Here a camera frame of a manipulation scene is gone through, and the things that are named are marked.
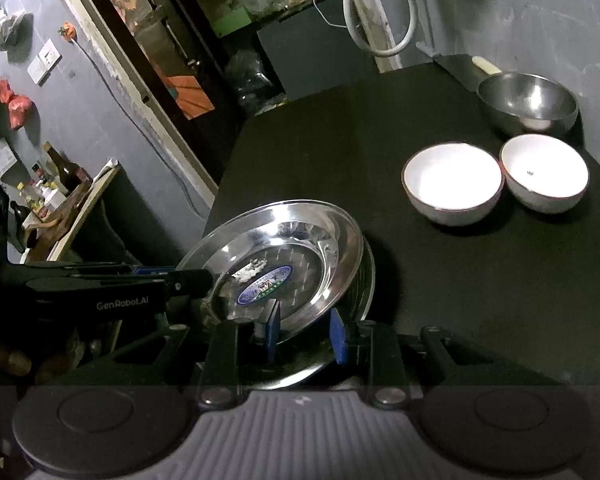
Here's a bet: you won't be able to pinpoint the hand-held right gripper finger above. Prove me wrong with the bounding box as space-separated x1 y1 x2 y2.
82 299 282 407

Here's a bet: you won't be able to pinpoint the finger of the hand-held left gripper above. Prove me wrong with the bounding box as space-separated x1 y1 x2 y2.
166 268 215 301
70 262 182 280

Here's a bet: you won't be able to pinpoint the stainless steel bowl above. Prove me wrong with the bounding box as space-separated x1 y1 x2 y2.
476 72 579 137
176 199 366 342

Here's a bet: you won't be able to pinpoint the stainless steel plate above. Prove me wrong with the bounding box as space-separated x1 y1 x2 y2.
240 238 377 387

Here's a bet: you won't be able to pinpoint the person's left hand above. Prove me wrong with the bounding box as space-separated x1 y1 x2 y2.
0 342 35 377

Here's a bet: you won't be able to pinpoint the wooden cutting board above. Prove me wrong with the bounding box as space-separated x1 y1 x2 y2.
22 179 94 262

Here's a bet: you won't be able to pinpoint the beige counter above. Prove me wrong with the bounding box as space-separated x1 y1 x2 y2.
47 164 122 263

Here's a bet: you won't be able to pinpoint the small white jar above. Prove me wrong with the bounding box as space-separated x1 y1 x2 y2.
42 189 69 212

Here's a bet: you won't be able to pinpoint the dark glass bottle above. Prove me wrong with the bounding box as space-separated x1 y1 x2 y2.
43 142 82 197

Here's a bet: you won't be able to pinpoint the orange cloth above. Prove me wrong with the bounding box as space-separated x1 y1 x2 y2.
166 73 216 121

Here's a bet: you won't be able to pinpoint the red plastic bag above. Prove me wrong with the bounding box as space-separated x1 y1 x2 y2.
0 77 34 132

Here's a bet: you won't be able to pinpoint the dark plastic bags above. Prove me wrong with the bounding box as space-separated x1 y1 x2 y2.
224 49 287 107

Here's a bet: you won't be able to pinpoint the white bowl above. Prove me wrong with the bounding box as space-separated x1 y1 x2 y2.
499 133 590 214
401 142 505 226

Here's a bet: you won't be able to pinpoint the green box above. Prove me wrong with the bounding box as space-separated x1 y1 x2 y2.
212 9 254 39

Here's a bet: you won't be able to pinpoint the dark cabinet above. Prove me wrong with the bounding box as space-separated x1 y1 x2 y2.
256 0 382 103

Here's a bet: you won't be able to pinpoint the clear plastic bag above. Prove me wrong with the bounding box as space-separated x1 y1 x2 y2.
0 3 34 52

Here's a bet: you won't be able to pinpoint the white utensil handle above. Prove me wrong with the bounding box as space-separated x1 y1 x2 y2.
94 158 119 182

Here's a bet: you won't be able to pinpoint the black wall cable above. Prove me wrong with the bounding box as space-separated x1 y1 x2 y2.
74 39 202 217

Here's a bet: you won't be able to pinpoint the door frame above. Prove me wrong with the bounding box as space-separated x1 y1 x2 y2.
39 0 222 197

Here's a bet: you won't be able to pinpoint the white wall switch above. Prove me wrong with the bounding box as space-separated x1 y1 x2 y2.
27 38 63 86

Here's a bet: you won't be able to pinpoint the white cable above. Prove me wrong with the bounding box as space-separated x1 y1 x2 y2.
311 0 350 29

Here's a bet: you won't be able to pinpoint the white hose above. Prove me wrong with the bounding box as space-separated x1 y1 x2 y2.
343 0 427 58

